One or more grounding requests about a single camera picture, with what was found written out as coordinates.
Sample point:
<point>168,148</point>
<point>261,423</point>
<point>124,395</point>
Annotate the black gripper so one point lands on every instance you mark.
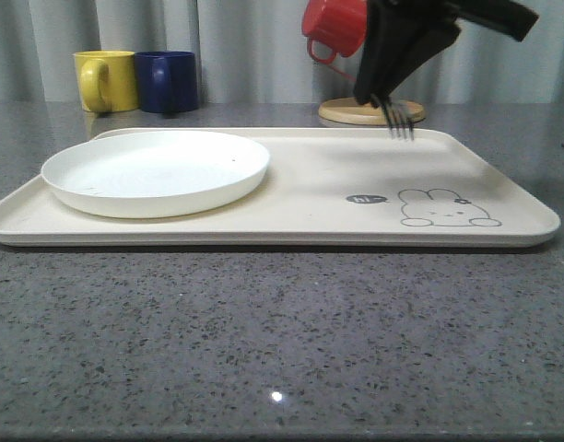
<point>403,35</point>

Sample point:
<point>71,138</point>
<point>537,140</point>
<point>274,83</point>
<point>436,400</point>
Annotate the silver fork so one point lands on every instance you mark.
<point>397,116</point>

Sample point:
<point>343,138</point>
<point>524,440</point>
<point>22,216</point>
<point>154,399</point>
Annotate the white round plate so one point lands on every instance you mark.
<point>156,174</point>

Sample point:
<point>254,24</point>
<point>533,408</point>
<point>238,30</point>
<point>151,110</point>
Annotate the red mug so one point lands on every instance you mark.
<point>334,27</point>

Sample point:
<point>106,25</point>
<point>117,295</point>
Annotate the wooden mug tree stand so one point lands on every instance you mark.
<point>347,110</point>

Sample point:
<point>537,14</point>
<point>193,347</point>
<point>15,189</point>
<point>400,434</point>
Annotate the grey curtain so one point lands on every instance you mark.
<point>253,51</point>

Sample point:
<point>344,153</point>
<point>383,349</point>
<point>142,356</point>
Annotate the beige rabbit serving tray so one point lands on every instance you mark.
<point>323,187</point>

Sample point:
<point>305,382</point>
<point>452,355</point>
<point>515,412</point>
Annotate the dark blue mug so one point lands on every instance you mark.
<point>166,81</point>

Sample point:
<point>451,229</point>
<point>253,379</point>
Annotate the yellow mug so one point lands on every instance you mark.
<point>106,81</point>

